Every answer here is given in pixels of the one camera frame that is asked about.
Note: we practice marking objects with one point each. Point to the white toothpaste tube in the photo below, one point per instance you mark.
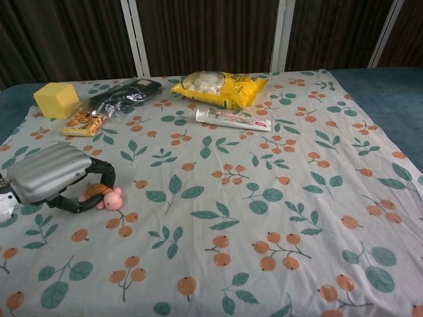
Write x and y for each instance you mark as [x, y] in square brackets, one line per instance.
[233, 119]

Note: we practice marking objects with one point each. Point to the yellow bag of white cubes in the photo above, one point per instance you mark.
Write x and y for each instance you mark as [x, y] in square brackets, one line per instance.
[219, 89]

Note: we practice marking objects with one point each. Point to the small orange turtle toy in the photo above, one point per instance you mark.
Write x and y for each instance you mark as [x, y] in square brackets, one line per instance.
[105, 196]

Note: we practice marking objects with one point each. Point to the black item in plastic bag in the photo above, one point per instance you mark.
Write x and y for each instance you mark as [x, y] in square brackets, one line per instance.
[127, 93]

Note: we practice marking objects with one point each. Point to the yellow foam cube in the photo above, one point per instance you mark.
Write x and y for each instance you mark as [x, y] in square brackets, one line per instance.
[55, 100]

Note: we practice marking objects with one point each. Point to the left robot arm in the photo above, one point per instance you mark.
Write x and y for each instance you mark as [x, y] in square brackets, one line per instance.
[6, 203]

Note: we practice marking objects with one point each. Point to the orange snack packet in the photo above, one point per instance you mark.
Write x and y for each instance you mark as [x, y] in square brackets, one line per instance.
[84, 123]

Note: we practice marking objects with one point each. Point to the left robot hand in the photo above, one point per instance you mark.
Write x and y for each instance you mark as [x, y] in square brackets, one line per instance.
[49, 176]

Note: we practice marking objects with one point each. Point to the dark brown curtain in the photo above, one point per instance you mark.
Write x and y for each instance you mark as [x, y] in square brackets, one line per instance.
[211, 36]

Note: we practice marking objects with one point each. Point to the floral patterned tablecloth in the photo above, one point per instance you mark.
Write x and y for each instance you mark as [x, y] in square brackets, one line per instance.
[224, 204]

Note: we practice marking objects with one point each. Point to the white partition frame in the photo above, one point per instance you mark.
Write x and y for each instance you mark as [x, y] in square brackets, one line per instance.
[385, 33]
[135, 38]
[279, 34]

